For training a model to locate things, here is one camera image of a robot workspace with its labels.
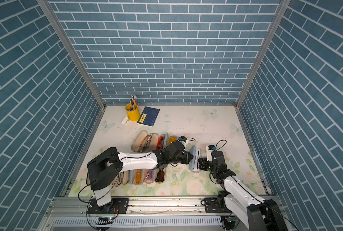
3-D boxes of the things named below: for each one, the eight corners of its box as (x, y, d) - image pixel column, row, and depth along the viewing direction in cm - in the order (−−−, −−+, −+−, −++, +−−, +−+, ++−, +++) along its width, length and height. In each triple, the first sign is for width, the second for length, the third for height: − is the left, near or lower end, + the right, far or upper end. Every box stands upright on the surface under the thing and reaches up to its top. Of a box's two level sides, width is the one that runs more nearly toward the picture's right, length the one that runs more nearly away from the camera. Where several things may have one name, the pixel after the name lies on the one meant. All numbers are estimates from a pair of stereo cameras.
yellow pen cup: (127, 121, 112) (123, 112, 103) (130, 112, 118) (126, 103, 110) (139, 121, 112) (136, 112, 103) (141, 112, 118) (138, 103, 110)
